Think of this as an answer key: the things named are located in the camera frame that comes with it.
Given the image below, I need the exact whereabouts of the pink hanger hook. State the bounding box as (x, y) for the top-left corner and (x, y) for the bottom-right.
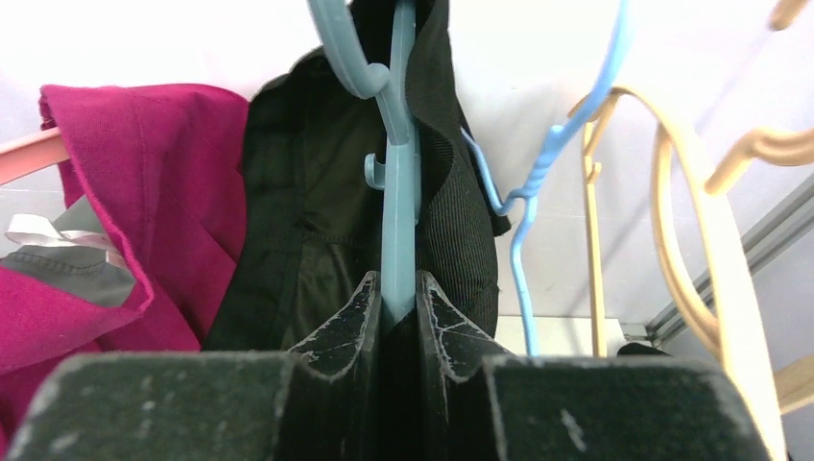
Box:
(0, 128), (69, 184)

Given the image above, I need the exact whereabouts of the grey wall conduit strip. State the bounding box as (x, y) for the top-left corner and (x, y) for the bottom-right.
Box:
(621, 176), (813, 347)

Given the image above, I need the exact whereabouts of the black garment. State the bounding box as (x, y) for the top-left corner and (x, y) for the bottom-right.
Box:
(203, 1), (510, 351)

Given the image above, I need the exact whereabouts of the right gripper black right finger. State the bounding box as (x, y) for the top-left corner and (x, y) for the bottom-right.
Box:
(417, 272), (767, 460)

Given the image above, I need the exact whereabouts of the wooden clothes rack frame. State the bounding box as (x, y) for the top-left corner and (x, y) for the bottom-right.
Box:
(774, 354), (814, 415)

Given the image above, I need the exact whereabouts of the magenta skirt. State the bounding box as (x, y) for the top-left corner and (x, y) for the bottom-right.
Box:
(1, 84), (249, 446)

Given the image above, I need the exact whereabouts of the light blue hanger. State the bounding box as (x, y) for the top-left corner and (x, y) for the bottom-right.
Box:
(462, 0), (634, 356)

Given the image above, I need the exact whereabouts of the grey-blue plastic hanger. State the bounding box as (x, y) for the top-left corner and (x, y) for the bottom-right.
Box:
(308, 0), (421, 333)

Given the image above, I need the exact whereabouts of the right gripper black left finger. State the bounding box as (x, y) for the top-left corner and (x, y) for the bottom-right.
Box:
(7, 272), (380, 460)

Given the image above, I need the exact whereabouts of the beige wooden hanger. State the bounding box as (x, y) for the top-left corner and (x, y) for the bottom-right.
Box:
(582, 85), (787, 460)
(702, 0), (814, 199)

